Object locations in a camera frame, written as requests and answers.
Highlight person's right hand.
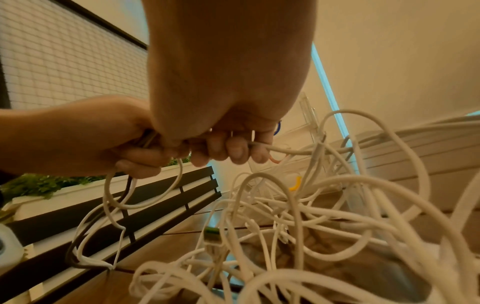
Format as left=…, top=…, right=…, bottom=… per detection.
left=141, top=0, right=318, bottom=167

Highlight person's left hand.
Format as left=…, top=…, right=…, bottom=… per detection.
left=36, top=95, right=190, bottom=179

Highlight clear drawer blue handle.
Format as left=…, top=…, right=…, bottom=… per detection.
left=272, top=120, right=328, bottom=140

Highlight clear plastic three-drawer organiser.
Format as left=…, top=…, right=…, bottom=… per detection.
left=247, top=92, right=361, bottom=214

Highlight clear drawer red handle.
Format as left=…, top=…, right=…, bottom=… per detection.
left=251, top=139, right=331, bottom=170

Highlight clear drawer yellow handle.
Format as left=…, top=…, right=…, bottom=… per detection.
left=247, top=166, right=346, bottom=209

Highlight person's left forearm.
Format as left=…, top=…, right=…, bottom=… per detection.
left=0, top=108, right=43, bottom=177

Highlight black and white slatted planter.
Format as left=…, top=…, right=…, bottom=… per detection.
left=11, top=163, right=211, bottom=222

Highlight green plants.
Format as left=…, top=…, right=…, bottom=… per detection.
left=0, top=157, right=192, bottom=203

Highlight brown slatted wooden table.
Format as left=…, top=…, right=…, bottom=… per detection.
left=55, top=121, right=480, bottom=304

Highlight black framed wire grid panel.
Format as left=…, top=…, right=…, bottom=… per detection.
left=0, top=0, right=149, bottom=111

